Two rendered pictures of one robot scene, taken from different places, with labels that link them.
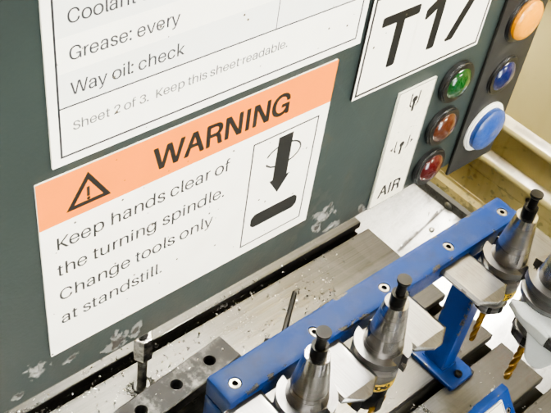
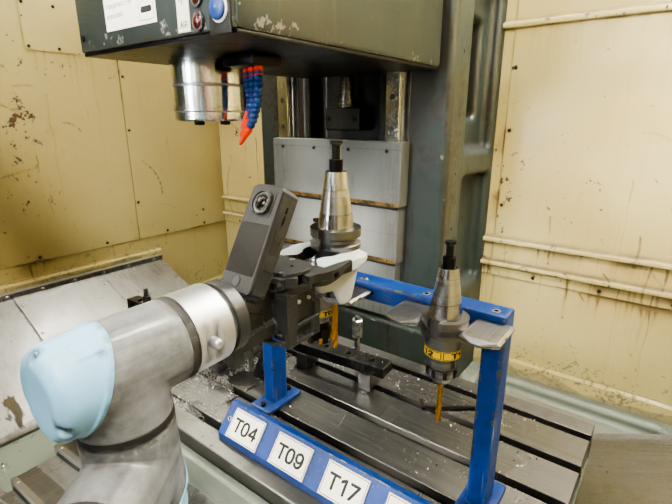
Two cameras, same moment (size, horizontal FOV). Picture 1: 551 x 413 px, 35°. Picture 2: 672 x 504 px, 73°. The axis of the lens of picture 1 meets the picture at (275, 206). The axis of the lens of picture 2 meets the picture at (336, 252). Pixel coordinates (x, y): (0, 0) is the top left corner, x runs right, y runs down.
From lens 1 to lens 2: 1.10 m
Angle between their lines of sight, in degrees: 75
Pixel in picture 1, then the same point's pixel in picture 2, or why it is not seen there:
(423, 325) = not seen: hidden behind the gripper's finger
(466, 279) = (404, 306)
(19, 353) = (102, 25)
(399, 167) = (184, 13)
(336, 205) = (166, 22)
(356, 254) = (549, 436)
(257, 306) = (448, 395)
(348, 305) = not seen: hidden behind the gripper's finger
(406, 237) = not seen: outside the picture
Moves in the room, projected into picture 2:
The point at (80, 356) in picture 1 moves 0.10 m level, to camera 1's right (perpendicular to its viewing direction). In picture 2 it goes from (113, 39) to (88, 28)
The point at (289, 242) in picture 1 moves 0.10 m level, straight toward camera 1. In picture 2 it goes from (155, 31) to (90, 30)
